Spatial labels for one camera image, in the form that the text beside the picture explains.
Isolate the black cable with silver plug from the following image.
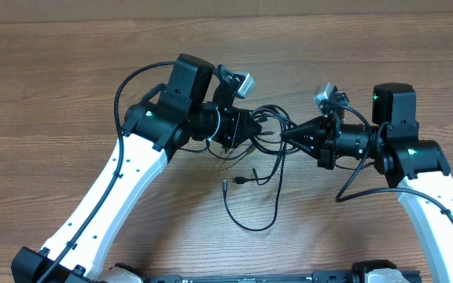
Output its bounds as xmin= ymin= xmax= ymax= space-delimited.
xmin=221 ymin=113 xmax=294 ymax=232

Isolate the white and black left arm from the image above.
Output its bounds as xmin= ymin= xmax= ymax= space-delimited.
xmin=11 ymin=54 xmax=261 ymax=282

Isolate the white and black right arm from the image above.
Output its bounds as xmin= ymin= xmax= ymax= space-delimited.
xmin=281 ymin=83 xmax=453 ymax=282

